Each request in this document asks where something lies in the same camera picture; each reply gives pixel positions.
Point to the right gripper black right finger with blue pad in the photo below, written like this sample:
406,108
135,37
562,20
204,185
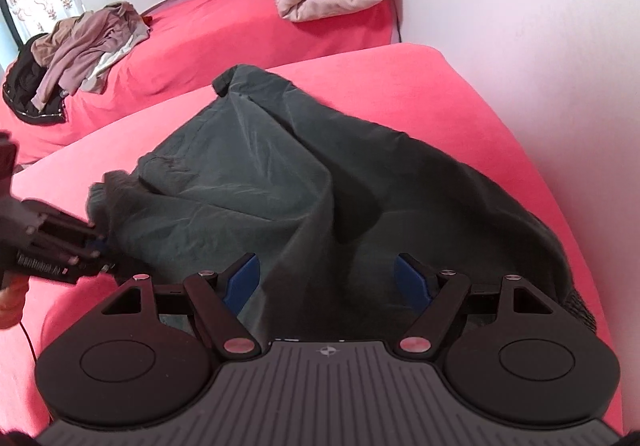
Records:
436,297

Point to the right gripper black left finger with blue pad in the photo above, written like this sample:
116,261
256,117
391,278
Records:
217,299

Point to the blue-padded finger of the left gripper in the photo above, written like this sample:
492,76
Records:
95,245

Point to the dark green pants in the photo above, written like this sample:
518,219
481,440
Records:
326,202

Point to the person's left hand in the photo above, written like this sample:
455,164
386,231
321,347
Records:
12,299

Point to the black garment with trim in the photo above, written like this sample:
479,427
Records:
20,87

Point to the mauve clothes pile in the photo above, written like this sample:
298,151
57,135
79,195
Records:
80,51

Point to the red bed sheet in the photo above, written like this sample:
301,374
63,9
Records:
191,42

